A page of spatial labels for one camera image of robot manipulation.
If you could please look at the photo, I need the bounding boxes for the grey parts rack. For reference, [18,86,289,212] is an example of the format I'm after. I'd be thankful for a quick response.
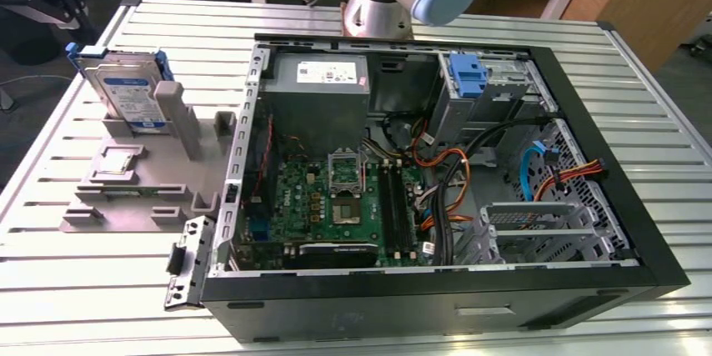
[58,80,238,234]

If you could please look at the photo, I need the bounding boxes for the hinged metal case bracket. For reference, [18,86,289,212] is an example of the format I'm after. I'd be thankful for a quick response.
[164,214,218,311]

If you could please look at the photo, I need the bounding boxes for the black open PC case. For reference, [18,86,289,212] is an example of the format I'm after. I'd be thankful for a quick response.
[198,33,693,344]

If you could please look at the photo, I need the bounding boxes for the metal drive cage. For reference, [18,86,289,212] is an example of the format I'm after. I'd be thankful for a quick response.
[430,52,557,148]

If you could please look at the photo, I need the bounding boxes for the metal disk bay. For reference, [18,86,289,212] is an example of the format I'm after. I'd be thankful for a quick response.
[469,201,618,265]

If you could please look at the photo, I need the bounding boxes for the red orange power wire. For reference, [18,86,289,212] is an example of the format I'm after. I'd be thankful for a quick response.
[532,158,612,203]

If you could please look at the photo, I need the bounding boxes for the black office chair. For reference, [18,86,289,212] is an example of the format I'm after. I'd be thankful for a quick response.
[0,1,65,65]

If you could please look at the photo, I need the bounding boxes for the wooden cabinet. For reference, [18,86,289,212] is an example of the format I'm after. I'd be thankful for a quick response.
[561,0,712,76]

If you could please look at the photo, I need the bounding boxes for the hard disk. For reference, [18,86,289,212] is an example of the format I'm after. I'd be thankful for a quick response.
[64,42,174,136]

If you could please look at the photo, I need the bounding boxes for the green RAM stick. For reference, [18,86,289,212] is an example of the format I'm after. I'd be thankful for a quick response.
[102,188,182,198]

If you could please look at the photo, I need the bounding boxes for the green motherboard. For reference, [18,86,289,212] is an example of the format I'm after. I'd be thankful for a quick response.
[238,151,440,269]

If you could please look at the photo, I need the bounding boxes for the metal socket cover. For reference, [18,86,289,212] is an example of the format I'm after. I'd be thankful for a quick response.
[325,147,368,198]

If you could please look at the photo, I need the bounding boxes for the blue data wire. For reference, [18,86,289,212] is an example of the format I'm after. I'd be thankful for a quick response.
[520,138,557,203]

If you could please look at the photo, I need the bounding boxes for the orange wire bundle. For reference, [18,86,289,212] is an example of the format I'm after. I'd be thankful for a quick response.
[413,147,473,232]

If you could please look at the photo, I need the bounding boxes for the CPU socket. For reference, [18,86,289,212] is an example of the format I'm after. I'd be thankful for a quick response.
[330,198,369,227]

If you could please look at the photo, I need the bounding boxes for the black RAM slot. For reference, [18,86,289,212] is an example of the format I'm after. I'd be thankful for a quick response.
[378,158,402,260]

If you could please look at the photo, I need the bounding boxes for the grey power supply unit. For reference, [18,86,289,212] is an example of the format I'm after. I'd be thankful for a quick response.
[260,52,373,157]

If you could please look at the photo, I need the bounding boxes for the chair base with castors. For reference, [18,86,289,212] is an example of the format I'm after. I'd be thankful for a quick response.
[688,33,712,57]

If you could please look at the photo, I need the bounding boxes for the blue plastic drive latch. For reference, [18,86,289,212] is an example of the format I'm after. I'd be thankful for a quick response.
[449,53,488,98]

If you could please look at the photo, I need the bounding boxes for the black graphics card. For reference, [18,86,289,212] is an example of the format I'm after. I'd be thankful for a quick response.
[281,242,380,270]

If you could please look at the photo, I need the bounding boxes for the silver CPU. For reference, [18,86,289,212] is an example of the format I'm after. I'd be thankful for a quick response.
[102,149,134,173]

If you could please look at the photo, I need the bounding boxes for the thick black cables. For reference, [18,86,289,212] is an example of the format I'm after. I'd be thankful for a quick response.
[430,116,562,266]

